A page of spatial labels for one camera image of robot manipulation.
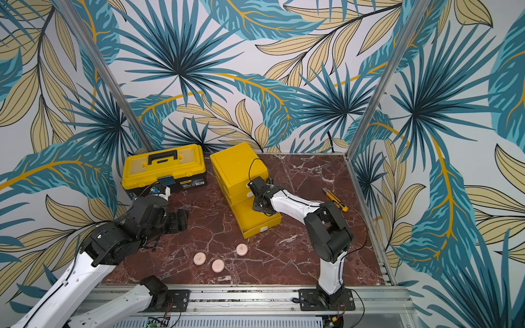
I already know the aluminium frame post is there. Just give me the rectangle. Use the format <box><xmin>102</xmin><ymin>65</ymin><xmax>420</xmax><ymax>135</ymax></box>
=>
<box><xmin>345</xmin><ymin>1</ymin><xmax>430</xmax><ymax>161</ymax></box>
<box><xmin>56</xmin><ymin>0</ymin><xmax>154</xmax><ymax>152</ymax></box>

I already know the yellow black utility knife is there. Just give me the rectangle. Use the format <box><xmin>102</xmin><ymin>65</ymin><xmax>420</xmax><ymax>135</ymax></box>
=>
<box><xmin>323</xmin><ymin>188</ymin><xmax>349</xmax><ymax>213</ymax></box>

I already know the right aluminium frame post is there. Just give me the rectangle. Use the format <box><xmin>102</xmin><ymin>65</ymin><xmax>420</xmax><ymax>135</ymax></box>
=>
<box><xmin>345</xmin><ymin>1</ymin><xmax>430</xmax><ymax>161</ymax></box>

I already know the yellow plastic drawer cabinet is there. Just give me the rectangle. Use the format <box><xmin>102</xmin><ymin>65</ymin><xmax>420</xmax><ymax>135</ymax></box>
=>
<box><xmin>210</xmin><ymin>142</ymin><xmax>269</xmax><ymax>206</ymax></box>

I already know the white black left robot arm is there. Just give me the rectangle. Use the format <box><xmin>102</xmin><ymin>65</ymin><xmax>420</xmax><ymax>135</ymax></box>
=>
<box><xmin>15</xmin><ymin>195</ymin><xmax>189</xmax><ymax>327</ymax></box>

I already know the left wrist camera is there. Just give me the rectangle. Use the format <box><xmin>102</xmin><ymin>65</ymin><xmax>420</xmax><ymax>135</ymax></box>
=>
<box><xmin>149</xmin><ymin>183</ymin><xmax>171</xmax><ymax>201</ymax></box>

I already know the left aluminium frame post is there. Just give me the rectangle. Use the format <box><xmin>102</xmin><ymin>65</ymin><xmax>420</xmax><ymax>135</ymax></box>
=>
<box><xmin>56</xmin><ymin>0</ymin><xmax>154</xmax><ymax>152</ymax></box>

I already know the yellow bottom drawer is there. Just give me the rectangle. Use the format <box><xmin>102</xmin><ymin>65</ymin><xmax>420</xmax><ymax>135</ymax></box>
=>
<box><xmin>231</xmin><ymin>197</ymin><xmax>282</xmax><ymax>239</ymax></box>

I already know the pink round earphone case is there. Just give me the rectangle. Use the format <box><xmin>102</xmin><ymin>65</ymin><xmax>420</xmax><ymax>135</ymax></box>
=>
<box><xmin>211</xmin><ymin>259</ymin><xmax>225</xmax><ymax>273</ymax></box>
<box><xmin>236</xmin><ymin>243</ymin><xmax>248</xmax><ymax>256</ymax></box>
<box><xmin>193</xmin><ymin>251</ymin><xmax>206</xmax><ymax>266</ymax></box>

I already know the yellow black plastic toolbox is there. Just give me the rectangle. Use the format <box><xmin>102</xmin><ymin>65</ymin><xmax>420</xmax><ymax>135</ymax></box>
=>
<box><xmin>122</xmin><ymin>144</ymin><xmax>207</xmax><ymax>195</ymax></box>

